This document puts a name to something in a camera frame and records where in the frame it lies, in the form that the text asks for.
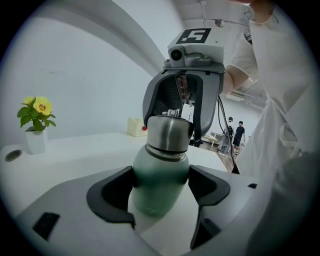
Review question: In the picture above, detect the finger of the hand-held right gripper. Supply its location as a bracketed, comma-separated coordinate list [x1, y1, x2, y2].
[142, 70, 184, 131]
[186, 71, 225, 143]

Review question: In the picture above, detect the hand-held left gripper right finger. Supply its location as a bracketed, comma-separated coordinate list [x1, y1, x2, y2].
[187, 164, 274, 251]

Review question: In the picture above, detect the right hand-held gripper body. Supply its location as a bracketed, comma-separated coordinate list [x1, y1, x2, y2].
[163, 27, 226, 76]

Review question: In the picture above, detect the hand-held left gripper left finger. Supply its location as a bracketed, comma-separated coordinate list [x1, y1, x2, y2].
[14, 165, 161, 256]

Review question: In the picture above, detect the green metal cup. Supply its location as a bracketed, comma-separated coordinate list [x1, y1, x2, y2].
[127, 143, 191, 218]
[146, 109, 195, 154]

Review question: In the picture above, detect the person's right forearm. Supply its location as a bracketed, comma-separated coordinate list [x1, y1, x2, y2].
[223, 63, 253, 92]

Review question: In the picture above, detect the cream box with red knob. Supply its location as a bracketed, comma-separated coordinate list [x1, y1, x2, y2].
[126, 117, 148, 138]

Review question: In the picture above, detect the white table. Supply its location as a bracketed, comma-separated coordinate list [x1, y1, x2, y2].
[0, 131, 241, 226]

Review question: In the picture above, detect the yellow flower in white pot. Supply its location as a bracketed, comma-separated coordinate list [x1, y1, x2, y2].
[16, 96, 57, 155]

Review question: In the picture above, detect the person in white shirt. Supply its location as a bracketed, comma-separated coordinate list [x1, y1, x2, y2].
[231, 19, 320, 256]

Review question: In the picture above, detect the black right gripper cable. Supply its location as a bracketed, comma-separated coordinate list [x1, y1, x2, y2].
[217, 96, 241, 175]

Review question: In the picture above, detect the grey table cable grommet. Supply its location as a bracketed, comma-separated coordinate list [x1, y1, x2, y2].
[4, 149, 23, 162]

